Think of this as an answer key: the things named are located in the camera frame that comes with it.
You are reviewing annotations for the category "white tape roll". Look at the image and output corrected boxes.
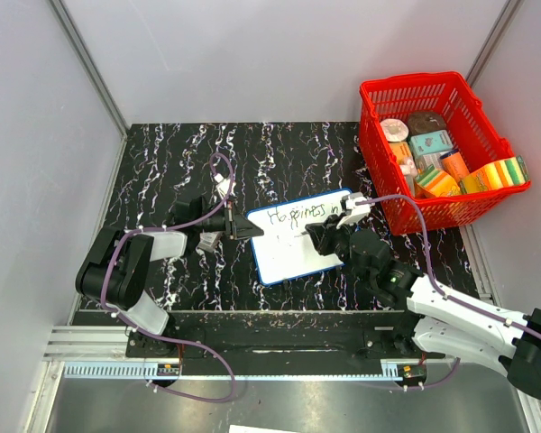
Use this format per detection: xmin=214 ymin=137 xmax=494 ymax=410
xmin=380 ymin=118 xmax=409 ymax=143

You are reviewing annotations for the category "white paper sheet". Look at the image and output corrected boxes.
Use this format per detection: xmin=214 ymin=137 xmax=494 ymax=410
xmin=228 ymin=425 xmax=292 ymax=433

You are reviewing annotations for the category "white grey box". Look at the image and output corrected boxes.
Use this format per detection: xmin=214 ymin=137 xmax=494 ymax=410
xmin=415 ymin=152 xmax=445 ymax=171

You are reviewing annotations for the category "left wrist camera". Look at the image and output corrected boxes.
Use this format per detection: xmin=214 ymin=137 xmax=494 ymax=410
xmin=214 ymin=173 xmax=235 ymax=198

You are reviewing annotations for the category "green yellow sponge box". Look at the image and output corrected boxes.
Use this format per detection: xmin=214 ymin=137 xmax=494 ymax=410
xmin=415 ymin=165 xmax=461 ymax=198

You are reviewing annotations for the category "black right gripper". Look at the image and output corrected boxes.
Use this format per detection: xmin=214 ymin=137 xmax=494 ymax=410
xmin=306 ymin=212 xmax=371 ymax=283

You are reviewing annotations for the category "orange cylinder package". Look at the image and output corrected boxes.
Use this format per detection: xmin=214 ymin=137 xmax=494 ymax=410
xmin=440 ymin=150 xmax=470 ymax=182

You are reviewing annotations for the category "white slotted cable duct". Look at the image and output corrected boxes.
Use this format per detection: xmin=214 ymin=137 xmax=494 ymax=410
xmin=64 ymin=359 xmax=418 ymax=382

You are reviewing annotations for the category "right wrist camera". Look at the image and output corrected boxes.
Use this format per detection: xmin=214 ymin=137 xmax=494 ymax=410
xmin=336 ymin=192 xmax=371 ymax=229

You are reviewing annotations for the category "brown round item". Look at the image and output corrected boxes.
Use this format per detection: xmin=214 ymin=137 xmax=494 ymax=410
xmin=407 ymin=111 xmax=446 ymax=135

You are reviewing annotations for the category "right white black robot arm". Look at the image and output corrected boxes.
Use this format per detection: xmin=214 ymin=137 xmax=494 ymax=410
xmin=305 ymin=216 xmax=541 ymax=400

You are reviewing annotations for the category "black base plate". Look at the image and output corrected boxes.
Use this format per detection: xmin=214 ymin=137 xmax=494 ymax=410
xmin=124 ymin=309 xmax=446 ymax=362

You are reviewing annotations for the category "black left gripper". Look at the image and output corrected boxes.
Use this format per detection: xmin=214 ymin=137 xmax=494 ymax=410
xmin=195 ymin=200 xmax=263 ymax=241

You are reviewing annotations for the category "yellow orange sponge pack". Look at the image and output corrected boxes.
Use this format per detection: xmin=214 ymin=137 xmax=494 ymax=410
xmin=459 ymin=155 xmax=529 ymax=194

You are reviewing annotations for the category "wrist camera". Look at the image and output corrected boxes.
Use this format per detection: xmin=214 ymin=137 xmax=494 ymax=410
xmin=336 ymin=192 xmax=371 ymax=229
xmin=214 ymin=173 xmax=235 ymax=198

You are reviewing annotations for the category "aluminium rail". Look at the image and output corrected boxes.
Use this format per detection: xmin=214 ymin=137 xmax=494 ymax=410
xmin=43 ymin=326 xmax=128 ymax=361

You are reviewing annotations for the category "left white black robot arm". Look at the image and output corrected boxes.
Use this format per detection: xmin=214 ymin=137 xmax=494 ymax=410
xmin=75 ymin=196 xmax=264 ymax=357

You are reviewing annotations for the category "blue framed whiteboard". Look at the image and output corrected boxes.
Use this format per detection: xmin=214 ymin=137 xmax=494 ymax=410
xmin=246 ymin=189 xmax=352 ymax=286

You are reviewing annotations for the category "orange pink package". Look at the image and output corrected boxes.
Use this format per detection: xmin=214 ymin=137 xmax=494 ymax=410
xmin=388 ymin=141 xmax=414 ymax=165

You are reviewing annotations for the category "teal box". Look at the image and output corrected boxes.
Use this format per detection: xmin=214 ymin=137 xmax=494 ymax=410
xmin=408 ymin=130 xmax=454 ymax=158

